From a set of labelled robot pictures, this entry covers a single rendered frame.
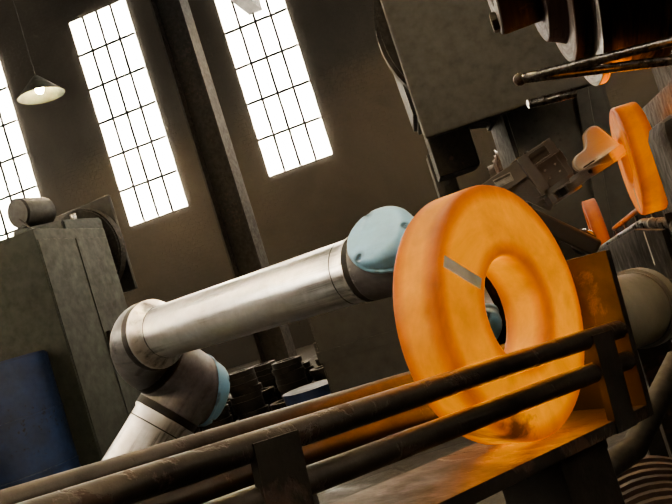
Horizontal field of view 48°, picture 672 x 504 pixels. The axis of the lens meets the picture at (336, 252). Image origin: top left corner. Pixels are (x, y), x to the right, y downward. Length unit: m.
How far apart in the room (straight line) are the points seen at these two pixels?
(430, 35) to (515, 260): 3.16
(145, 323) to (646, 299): 0.85
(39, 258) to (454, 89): 2.28
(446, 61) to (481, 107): 0.26
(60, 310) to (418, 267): 3.86
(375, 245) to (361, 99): 10.42
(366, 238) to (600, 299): 0.45
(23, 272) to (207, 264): 7.77
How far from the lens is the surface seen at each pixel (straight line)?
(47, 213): 9.14
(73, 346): 4.23
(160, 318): 1.21
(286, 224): 11.45
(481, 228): 0.45
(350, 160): 11.24
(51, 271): 4.26
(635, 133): 1.06
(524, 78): 0.85
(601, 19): 0.82
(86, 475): 0.34
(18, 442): 4.12
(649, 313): 0.57
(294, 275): 1.01
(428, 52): 3.59
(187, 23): 8.33
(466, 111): 3.54
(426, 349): 0.41
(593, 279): 0.52
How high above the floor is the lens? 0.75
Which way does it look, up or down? 2 degrees up
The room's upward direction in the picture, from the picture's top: 17 degrees counter-clockwise
